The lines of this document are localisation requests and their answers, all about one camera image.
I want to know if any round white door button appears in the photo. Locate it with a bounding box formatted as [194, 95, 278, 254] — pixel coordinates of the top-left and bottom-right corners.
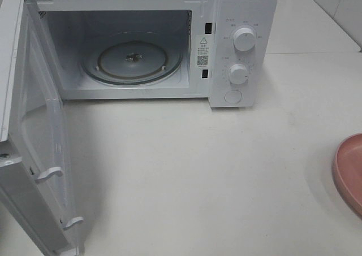
[225, 90, 242, 104]

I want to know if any white timer knob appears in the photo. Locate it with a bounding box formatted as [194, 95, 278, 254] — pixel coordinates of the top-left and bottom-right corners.
[228, 64, 249, 85]

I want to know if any white microwave door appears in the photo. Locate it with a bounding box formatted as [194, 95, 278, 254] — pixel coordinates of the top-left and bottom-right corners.
[1, 0, 83, 255]

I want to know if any pink round plate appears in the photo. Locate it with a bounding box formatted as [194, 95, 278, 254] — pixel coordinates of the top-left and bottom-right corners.
[332, 133, 361, 218]

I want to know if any glass microwave turntable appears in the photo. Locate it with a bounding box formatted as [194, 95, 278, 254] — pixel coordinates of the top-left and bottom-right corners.
[81, 32, 185, 86]

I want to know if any white microwave oven body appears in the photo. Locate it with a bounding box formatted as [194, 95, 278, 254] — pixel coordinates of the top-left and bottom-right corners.
[35, 0, 277, 108]

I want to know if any upper white power knob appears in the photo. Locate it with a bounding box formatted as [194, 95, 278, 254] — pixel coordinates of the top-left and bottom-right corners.
[231, 25, 256, 52]

